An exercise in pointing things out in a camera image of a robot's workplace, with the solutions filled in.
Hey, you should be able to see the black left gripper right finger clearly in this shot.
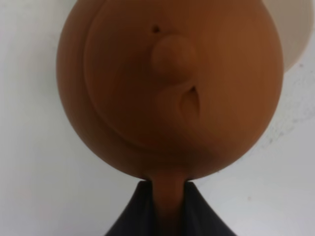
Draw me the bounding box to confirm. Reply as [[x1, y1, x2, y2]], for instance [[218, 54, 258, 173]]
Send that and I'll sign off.
[[181, 182, 235, 236]]

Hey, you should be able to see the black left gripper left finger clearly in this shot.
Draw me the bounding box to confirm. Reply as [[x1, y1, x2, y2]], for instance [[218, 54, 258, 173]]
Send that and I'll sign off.
[[105, 181, 158, 236]]

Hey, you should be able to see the brown teapot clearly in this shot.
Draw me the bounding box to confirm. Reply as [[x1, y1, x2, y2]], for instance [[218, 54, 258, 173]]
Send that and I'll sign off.
[[56, 0, 284, 236]]

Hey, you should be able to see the beige round teapot coaster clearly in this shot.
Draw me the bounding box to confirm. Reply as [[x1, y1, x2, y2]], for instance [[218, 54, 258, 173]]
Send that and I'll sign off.
[[263, 0, 315, 72]]

